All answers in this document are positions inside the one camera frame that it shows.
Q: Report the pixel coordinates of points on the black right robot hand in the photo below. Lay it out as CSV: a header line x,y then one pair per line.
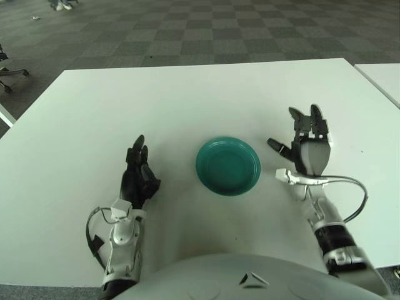
x,y
312,156

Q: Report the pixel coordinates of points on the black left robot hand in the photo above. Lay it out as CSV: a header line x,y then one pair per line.
x,y
137,184

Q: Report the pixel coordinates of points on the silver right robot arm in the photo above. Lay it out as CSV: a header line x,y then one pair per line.
x,y
331,232

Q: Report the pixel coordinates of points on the teal green round plate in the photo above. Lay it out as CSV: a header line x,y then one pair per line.
x,y
228,168

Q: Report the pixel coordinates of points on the white side table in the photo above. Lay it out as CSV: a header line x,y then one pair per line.
x,y
384,78

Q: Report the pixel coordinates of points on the grey robot torso shell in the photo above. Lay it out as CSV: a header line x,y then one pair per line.
x,y
218,278

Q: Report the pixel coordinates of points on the black office chair base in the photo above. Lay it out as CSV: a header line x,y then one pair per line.
x,y
15,72

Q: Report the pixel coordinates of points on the person's white shoes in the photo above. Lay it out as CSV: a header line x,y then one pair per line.
x,y
61,4

